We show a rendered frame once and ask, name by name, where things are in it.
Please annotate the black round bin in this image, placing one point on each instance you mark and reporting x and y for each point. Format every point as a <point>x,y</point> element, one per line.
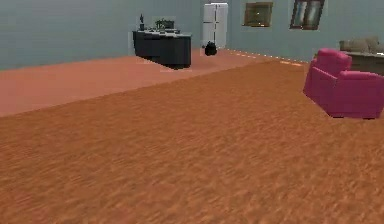
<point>210,49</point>

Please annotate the black kitchen counter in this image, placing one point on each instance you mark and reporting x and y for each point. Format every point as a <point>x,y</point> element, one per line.
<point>166,48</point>

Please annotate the white fridge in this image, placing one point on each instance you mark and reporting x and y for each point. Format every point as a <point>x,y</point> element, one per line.
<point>215,25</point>

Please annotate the green house plant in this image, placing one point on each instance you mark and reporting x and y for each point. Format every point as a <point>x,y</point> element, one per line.
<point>164,24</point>

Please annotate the dark bottle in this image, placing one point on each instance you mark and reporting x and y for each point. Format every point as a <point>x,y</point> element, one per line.
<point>141,23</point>

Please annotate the brown framed picture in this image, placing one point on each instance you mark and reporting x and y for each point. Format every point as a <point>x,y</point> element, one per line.
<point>257,14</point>

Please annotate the pink armchair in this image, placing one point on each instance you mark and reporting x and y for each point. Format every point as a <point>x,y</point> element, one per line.
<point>346,90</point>

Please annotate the beige sofa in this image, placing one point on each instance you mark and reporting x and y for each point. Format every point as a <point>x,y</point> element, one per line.
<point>365,55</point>

